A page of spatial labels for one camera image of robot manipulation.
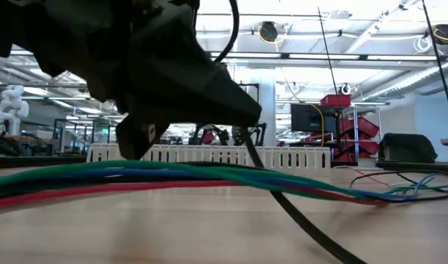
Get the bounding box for white slotted cable duct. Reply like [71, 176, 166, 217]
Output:
[86, 143, 331, 177]

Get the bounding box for black zip tie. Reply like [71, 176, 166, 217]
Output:
[240, 126, 368, 264]

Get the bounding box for person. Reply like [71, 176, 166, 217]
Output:
[230, 125, 246, 146]

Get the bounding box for white building column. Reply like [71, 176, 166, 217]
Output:
[246, 67, 277, 147]

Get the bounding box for dark background table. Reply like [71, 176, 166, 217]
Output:
[0, 155, 87, 169]
[375, 161, 448, 173]

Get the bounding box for black monitor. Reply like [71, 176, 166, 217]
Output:
[290, 103, 338, 133]

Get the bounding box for red box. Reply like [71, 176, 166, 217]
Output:
[320, 93, 352, 107]

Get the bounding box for metal shelf rack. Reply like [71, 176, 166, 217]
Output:
[350, 101, 390, 162]

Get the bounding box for red storage bin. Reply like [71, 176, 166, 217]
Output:
[339, 116, 381, 139]
[333, 139, 381, 163]

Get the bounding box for black bag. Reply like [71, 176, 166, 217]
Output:
[377, 132, 438, 164]

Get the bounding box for black metal rig frame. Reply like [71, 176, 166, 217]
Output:
[239, 82, 260, 128]

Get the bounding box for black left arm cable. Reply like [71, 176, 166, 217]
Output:
[213, 0, 240, 64]

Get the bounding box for black metal workstation frame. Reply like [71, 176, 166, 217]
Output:
[53, 117, 120, 154]

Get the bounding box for black ceiling cable reel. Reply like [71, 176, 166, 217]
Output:
[434, 23, 448, 45]
[258, 21, 279, 42]

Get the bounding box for yellow hanging cable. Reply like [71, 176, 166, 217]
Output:
[310, 103, 326, 147]

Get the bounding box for thin black hanging cable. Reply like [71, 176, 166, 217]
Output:
[421, 0, 448, 139]
[317, 6, 348, 155]

